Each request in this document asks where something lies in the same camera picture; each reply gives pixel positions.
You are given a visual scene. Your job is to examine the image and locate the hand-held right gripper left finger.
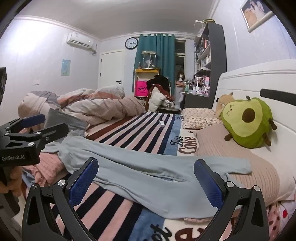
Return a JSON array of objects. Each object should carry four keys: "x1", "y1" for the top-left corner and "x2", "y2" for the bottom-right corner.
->
[{"x1": 22, "y1": 157, "x2": 99, "y2": 241}]

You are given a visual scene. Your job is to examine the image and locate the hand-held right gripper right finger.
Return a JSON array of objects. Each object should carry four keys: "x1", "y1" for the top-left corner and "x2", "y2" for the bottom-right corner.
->
[{"x1": 194, "y1": 159, "x2": 270, "y2": 241}]

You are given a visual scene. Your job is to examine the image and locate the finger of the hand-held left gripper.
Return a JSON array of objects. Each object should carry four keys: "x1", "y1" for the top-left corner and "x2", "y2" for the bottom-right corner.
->
[
  {"x1": 3, "y1": 123, "x2": 69, "y2": 153},
  {"x1": 0, "y1": 113, "x2": 46, "y2": 135}
]

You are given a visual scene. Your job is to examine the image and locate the light blue pants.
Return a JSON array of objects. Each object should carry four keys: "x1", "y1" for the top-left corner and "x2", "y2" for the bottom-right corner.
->
[{"x1": 42, "y1": 136, "x2": 252, "y2": 219}]

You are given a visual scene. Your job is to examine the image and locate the person's left hand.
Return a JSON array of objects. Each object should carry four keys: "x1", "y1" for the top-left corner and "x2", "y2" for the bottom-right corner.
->
[{"x1": 0, "y1": 166, "x2": 23, "y2": 197}]

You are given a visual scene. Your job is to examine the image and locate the grey blue garment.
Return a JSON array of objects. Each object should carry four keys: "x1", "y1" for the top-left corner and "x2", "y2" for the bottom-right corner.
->
[{"x1": 44, "y1": 108, "x2": 89, "y2": 139}]

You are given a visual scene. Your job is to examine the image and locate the pink quilted blanket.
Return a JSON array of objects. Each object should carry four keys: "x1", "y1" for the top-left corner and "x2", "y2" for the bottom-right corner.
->
[{"x1": 22, "y1": 152, "x2": 70, "y2": 186}]

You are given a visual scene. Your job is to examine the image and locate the pink and grey duvet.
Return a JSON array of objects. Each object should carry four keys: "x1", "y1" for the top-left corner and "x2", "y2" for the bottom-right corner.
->
[{"x1": 18, "y1": 86, "x2": 146, "y2": 131}]

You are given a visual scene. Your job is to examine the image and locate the floral pillow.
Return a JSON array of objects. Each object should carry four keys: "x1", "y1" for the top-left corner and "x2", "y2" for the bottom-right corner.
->
[{"x1": 181, "y1": 108, "x2": 222, "y2": 130}]

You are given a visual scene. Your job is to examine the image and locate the green avocado plush toy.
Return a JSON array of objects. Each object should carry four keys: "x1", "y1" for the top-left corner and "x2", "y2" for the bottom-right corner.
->
[{"x1": 221, "y1": 96, "x2": 277, "y2": 149}]

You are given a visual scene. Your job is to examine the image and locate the red patterned bed sheet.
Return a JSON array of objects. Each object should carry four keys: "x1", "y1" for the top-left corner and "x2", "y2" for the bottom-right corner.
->
[{"x1": 266, "y1": 202, "x2": 292, "y2": 241}]

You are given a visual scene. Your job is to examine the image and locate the striped fleece blanket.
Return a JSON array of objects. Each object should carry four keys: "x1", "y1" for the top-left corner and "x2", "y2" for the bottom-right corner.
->
[{"x1": 22, "y1": 112, "x2": 234, "y2": 241}]

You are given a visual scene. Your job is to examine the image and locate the dark grey desk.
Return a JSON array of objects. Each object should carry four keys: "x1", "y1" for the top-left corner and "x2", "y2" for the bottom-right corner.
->
[{"x1": 181, "y1": 91, "x2": 214, "y2": 109}]

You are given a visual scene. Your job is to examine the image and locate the tan plush toy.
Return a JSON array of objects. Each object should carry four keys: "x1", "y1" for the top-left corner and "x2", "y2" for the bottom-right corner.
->
[{"x1": 215, "y1": 92, "x2": 235, "y2": 120}]

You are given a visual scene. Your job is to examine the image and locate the white door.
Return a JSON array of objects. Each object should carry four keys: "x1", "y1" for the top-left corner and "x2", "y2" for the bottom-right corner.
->
[{"x1": 98, "y1": 50, "x2": 125, "y2": 90}]

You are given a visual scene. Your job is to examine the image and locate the white air conditioner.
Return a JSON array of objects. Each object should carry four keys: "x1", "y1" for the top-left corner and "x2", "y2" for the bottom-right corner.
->
[{"x1": 66, "y1": 32, "x2": 96, "y2": 52}]

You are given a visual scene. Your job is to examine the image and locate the pink shopping bag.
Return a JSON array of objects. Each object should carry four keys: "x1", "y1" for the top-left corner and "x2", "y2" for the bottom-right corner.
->
[{"x1": 134, "y1": 80, "x2": 148, "y2": 97}]

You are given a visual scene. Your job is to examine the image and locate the pile of clothes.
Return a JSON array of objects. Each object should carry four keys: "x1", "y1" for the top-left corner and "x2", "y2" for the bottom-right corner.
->
[{"x1": 146, "y1": 75, "x2": 181, "y2": 113}]

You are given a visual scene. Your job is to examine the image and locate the yellow shelf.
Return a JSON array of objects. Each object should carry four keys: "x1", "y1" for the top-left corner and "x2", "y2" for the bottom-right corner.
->
[{"x1": 134, "y1": 68, "x2": 160, "y2": 98}]

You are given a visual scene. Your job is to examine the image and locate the black curved bar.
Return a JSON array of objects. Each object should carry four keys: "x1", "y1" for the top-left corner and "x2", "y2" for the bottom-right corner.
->
[{"x1": 260, "y1": 89, "x2": 296, "y2": 105}]

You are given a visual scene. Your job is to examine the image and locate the white bed headboard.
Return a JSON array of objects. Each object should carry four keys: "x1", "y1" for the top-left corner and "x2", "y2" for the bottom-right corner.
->
[{"x1": 209, "y1": 59, "x2": 296, "y2": 163}]

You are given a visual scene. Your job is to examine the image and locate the glass display case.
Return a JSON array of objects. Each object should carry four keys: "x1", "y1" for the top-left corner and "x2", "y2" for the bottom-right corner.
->
[{"x1": 141, "y1": 50, "x2": 158, "y2": 70}]

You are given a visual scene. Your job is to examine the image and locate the dark grey bookshelf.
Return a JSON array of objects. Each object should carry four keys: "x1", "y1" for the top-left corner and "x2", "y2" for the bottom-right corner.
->
[{"x1": 193, "y1": 20, "x2": 227, "y2": 109}]

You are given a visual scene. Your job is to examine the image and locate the window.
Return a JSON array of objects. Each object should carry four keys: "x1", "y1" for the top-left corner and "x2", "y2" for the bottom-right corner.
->
[{"x1": 174, "y1": 39, "x2": 186, "y2": 77}]

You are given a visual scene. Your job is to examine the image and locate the teal curtain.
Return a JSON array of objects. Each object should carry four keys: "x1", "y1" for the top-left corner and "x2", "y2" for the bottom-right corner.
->
[{"x1": 134, "y1": 33, "x2": 176, "y2": 98}]

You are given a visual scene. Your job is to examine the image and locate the small light blue wall poster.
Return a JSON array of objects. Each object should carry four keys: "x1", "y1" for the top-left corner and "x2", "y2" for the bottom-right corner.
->
[{"x1": 61, "y1": 59, "x2": 71, "y2": 76}]

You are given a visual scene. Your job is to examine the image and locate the round wall clock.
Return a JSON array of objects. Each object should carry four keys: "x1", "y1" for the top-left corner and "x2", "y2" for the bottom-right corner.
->
[{"x1": 125, "y1": 37, "x2": 139, "y2": 50}]

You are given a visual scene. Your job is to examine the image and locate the framed wall picture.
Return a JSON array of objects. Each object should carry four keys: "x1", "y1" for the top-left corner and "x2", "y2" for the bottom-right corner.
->
[{"x1": 240, "y1": 0, "x2": 274, "y2": 33}]

